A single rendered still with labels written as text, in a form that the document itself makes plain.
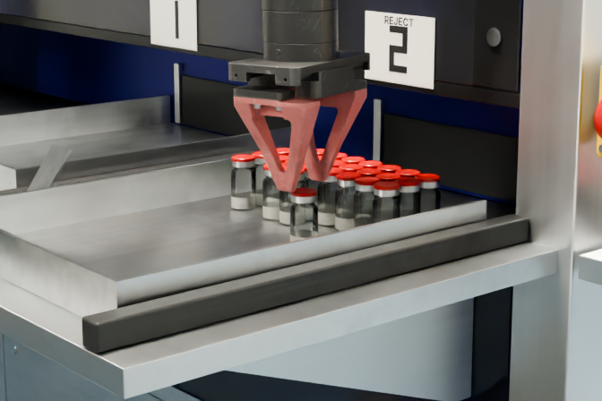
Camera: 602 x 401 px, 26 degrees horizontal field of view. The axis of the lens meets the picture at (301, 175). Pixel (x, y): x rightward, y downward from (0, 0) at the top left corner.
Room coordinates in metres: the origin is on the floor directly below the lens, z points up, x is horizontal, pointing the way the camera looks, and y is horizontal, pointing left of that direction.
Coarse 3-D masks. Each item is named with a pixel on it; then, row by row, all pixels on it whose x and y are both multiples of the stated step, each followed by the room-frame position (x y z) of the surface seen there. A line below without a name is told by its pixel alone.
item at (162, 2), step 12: (156, 0) 1.40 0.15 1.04; (168, 0) 1.38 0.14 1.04; (180, 0) 1.37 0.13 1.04; (192, 0) 1.35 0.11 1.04; (156, 12) 1.40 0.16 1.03; (168, 12) 1.38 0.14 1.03; (180, 12) 1.37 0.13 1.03; (192, 12) 1.35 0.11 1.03; (156, 24) 1.40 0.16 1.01; (168, 24) 1.38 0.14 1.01; (180, 24) 1.37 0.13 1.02; (192, 24) 1.35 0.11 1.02; (156, 36) 1.40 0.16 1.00; (168, 36) 1.39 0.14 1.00; (180, 36) 1.37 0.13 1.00; (192, 36) 1.35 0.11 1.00; (192, 48) 1.35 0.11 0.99
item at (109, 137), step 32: (160, 96) 1.52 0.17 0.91; (0, 128) 1.38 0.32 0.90; (32, 128) 1.41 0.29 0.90; (64, 128) 1.44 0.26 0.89; (96, 128) 1.46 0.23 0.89; (128, 128) 1.49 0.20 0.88; (160, 128) 1.49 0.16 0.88; (192, 128) 1.49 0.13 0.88; (288, 128) 1.31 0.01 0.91; (0, 160) 1.31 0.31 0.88; (32, 160) 1.31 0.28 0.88; (96, 160) 1.17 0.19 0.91; (128, 160) 1.19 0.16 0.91; (160, 160) 1.21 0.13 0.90
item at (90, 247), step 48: (48, 192) 1.04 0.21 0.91; (96, 192) 1.07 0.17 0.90; (144, 192) 1.10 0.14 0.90; (192, 192) 1.13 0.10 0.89; (0, 240) 0.90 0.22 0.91; (48, 240) 1.00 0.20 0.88; (96, 240) 1.00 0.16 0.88; (144, 240) 1.00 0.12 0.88; (192, 240) 1.00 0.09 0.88; (240, 240) 1.00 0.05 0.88; (288, 240) 1.00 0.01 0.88; (336, 240) 0.90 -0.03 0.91; (384, 240) 0.93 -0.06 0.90; (48, 288) 0.85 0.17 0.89; (96, 288) 0.80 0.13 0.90; (144, 288) 0.80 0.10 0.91; (192, 288) 0.82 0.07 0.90
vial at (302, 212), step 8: (296, 200) 0.97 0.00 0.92; (304, 200) 0.97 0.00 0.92; (312, 200) 0.97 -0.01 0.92; (296, 208) 0.97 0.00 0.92; (304, 208) 0.97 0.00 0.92; (312, 208) 0.97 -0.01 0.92; (296, 216) 0.97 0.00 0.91; (304, 216) 0.97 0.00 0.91; (312, 216) 0.97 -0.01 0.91; (296, 224) 0.97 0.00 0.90; (304, 224) 0.97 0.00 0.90; (312, 224) 0.97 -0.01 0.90; (296, 232) 0.97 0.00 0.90; (304, 232) 0.97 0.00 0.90; (312, 232) 0.97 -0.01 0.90; (296, 240) 0.97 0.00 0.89
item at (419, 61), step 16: (368, 16) 1.15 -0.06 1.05; (384, 16) 1.13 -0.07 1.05; (400, 16) 1.12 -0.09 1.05; (416, 16) 1.10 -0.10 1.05; (368, 32) 1.15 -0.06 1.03; (384, 32) 1.13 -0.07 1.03; (416, 32) 1.10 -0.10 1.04; (432, 32) 1.09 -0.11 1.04; (368, 48) 1.15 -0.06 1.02; (384, 48) 1.13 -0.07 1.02; (416, 48) 1.10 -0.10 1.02; (432, 48) 1.09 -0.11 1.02; (384, 64) 1.13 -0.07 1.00; (400, 64) 1.12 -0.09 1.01; (416, 64) 1.10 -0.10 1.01; (432, 64) 1.09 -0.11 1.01; (384, 80) 1.13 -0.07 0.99; (400, 80) 1.12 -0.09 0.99; (416, 80) 1.10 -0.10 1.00; (432, 80) 1.09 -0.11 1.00
